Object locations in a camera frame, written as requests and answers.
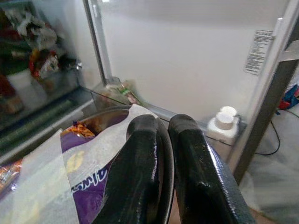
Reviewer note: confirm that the green vegetable bag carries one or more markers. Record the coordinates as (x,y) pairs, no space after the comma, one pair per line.
(14,56)

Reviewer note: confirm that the purple snack packet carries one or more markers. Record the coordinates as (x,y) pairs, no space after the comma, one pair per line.
(91,205)

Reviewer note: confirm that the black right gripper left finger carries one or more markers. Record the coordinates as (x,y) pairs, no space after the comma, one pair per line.
(137,168)

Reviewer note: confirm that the green food packet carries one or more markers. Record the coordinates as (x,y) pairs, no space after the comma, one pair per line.
(127,92)

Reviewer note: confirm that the blue and red backpack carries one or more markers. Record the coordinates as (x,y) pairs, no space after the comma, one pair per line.
(290,98)

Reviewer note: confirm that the round metal plate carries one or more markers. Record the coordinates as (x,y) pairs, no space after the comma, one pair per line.
(105,121)

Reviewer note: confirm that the white fridge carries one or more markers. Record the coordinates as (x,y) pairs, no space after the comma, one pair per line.
(175,58)

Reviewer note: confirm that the clear fridge crisper drawer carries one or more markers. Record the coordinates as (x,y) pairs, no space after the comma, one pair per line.
(46,121)

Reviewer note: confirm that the white crumpled plastic bag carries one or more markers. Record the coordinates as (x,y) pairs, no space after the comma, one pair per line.
(37,28)

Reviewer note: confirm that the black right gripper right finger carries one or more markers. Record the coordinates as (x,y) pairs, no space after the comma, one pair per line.
(201,182)

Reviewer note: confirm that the white fridge label sticker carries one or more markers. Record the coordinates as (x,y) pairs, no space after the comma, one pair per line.
(257,53)

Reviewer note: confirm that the white capped bottle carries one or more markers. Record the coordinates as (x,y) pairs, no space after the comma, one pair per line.
(224,130)

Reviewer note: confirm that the red yellow snack packet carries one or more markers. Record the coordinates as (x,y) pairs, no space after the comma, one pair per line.
(44,64)

